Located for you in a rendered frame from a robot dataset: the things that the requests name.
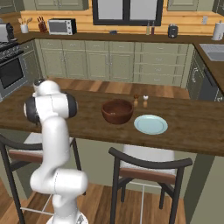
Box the brown wooden bowl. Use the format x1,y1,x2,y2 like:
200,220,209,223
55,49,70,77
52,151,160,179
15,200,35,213
101,98,135,125

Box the white-topped salt shaker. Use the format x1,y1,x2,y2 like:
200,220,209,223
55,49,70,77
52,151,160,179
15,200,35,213
142,94,150,109

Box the light blue plate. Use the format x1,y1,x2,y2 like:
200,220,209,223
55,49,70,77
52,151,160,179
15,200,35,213
133,114,169,136

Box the green base cabinet run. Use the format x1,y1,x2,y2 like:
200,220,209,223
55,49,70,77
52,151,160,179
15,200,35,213
34,38,194,88

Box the dark-framed bar stool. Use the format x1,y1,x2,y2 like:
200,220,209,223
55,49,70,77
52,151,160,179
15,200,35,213
0,132,83,224
108,144,193,224

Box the green side cabinet run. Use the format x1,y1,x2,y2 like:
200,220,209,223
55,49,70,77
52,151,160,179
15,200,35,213
185,49,206,101

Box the black dishwasher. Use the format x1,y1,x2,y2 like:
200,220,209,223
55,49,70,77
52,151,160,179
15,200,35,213
197,66,219,102

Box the dark grey kettle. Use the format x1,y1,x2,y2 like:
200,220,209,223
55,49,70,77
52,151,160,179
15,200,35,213
167,24,179,39

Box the dark framed window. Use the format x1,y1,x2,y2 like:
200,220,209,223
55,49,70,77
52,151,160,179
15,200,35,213
91,0,165,27

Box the stainless steel range oven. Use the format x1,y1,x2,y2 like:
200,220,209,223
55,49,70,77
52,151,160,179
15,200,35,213
0,40,26,102

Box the knife block with knives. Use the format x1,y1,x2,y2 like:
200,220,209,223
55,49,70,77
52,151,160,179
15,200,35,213
36,16,48,34

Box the steel sink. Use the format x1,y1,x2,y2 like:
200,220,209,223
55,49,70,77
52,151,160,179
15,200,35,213
199,43,224,62

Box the white utensil pot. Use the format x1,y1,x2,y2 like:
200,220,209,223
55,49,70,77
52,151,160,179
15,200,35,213
17,17,33,35

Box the grey coffee machine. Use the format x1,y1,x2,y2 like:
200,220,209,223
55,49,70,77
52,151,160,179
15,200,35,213
0,22,16,43

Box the white paper towel roll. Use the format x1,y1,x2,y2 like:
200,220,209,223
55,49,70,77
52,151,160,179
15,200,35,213
211,19,224,41

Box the green wall cabinets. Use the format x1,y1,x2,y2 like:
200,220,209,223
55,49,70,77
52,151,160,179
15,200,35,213
22,0,89,11

